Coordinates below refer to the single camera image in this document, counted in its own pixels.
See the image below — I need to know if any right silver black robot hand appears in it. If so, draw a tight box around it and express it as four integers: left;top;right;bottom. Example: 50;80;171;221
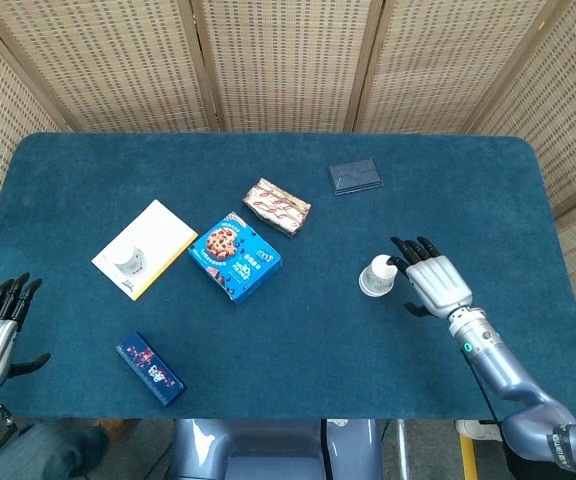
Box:
387;235;473;320

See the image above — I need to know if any dark blue floral long box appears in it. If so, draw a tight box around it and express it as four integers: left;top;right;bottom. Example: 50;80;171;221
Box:
114;330;187;407

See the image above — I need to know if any white paper cup green flower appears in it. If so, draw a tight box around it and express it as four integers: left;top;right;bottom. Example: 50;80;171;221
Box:
360;253;397;294
358;278;395;298

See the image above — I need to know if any person leg in jeans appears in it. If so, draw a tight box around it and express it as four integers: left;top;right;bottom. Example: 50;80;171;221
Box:
0;421;110;480

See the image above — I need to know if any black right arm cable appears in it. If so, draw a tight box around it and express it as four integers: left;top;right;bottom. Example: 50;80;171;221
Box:
466;359;514;480

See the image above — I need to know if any brown red snack wrapper pack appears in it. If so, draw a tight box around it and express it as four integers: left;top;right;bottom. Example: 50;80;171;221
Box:
242;177;313;238

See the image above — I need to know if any blue felt table cover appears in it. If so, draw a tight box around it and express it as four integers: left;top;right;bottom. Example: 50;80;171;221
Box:
0;130;576;421

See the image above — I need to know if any blue chocolate cookie box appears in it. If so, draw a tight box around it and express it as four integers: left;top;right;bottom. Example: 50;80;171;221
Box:
187;211;283;306

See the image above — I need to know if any blue-grey robot torso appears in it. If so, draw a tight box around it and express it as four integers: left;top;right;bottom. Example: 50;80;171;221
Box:
170;418;384;480

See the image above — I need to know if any white shoe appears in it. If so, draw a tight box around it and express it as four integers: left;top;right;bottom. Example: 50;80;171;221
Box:
455;418;503;442

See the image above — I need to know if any grey metal table leg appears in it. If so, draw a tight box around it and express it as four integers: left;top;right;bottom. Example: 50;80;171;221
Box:
394;418;408;480

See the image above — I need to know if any black flat card case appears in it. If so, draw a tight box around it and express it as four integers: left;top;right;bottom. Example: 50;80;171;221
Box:
328;157;385;197

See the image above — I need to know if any white paper cup blue print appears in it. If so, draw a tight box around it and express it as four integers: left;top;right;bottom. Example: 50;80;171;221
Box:
110;242;145;277

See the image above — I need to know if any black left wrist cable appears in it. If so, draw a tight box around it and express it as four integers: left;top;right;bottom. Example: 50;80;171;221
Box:
0;392;19;436

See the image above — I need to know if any white notepad yellow edge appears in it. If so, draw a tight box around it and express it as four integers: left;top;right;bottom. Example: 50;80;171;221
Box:
90;198;199;302

